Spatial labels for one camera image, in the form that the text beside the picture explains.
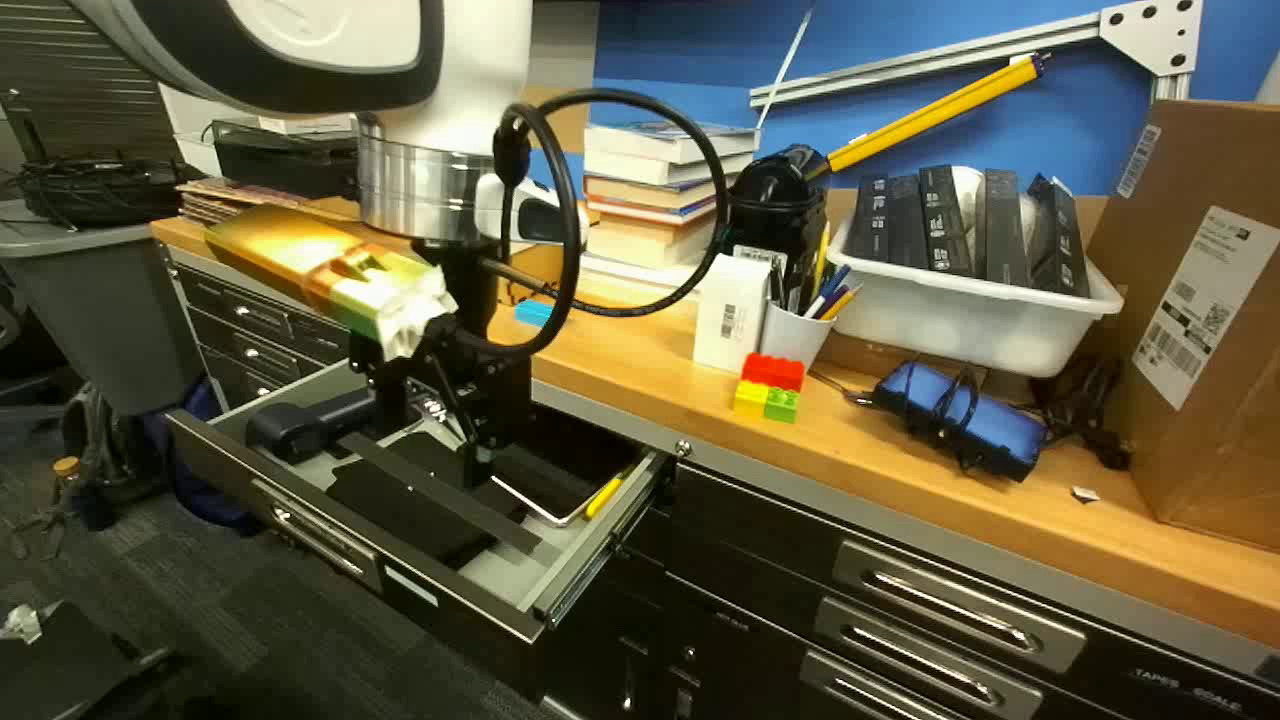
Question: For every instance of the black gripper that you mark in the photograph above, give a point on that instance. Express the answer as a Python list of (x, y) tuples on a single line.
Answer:
[(483, 387)]

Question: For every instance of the blue toy block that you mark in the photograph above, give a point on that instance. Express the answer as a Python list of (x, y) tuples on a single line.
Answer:
[(533, 312)]

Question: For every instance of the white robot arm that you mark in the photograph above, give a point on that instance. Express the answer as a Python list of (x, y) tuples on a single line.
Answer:
[(427, 86)]

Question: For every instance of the black flat case in drawer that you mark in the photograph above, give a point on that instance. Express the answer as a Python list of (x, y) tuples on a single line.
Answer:
[(405, 514)]

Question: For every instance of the tablet in drawer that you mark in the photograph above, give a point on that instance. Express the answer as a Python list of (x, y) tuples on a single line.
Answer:
[(558, 481)]

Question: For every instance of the open grey drawer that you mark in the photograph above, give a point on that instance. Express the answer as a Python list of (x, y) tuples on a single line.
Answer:
[(489, 550)]

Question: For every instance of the yellow pencil in drawer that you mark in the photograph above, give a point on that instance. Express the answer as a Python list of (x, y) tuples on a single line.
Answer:
[(599, 500)]

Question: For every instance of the black pouch in drawer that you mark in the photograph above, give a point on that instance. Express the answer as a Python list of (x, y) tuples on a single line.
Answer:
[(300, 430)]

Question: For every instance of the small white box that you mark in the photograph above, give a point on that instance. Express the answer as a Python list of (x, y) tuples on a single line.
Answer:
[(728, 309)]

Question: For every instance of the yellow green toy block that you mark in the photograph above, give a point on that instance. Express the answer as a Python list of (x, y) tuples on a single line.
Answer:
[(766, 401)]

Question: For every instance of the red toy block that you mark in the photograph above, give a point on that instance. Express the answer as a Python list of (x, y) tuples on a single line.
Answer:
[(772, 369)]

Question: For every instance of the stack of books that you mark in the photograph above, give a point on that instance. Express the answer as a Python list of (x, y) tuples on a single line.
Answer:
[(649, 197)]

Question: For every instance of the black cabinet with drawers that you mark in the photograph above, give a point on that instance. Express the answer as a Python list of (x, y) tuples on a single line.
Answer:
[(749, 593)]

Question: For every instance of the white paper cup with pens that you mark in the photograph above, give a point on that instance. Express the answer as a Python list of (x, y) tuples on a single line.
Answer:
[(800, 333)]

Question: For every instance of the black tape dispenser device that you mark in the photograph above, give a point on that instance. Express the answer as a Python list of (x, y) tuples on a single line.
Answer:
[(777, 210)]

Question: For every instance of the white plastic tub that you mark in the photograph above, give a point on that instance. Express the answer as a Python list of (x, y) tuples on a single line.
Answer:
[(974, 323)]

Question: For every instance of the black boxes in tub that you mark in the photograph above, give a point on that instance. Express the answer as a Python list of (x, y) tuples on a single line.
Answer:
[(974, 223)]

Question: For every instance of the yellow rod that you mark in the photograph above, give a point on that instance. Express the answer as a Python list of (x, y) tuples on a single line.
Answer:
[(938, 114)]

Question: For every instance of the brown cardboard box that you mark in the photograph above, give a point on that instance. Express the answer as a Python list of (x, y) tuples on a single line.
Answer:
[(1192, 246)]

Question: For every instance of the gold wrist camera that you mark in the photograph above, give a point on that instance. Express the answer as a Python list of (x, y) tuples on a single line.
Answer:
[(336, 269)]

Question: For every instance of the aluminium rail bracket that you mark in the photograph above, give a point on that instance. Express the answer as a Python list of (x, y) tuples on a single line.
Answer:
[(1154, 32)]

